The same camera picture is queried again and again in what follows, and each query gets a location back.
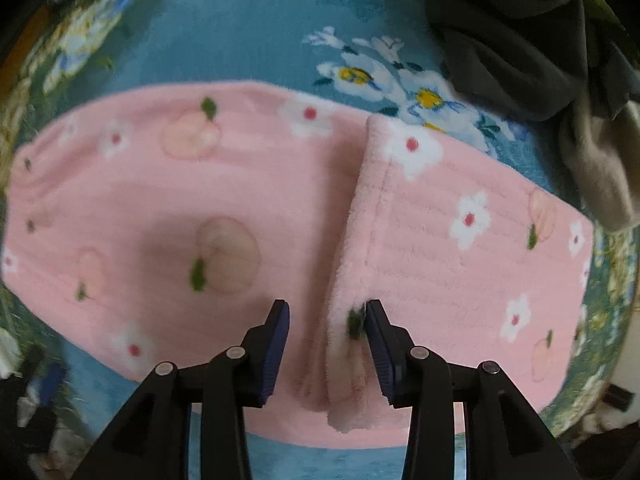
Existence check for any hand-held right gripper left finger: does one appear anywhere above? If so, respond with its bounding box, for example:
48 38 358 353
70 299 291 480

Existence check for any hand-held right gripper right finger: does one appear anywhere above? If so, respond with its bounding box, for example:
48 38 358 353
364 299 583 480

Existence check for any pink floral fleece garment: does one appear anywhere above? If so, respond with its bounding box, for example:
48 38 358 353
0 80 596 448

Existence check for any beige cloth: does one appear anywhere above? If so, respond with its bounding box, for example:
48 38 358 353
559 100 640 231

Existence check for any dark grey cloth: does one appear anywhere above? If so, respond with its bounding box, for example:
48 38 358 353
406 0 640 121

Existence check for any olive green cloth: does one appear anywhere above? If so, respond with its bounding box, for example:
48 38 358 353
575 0 636 86

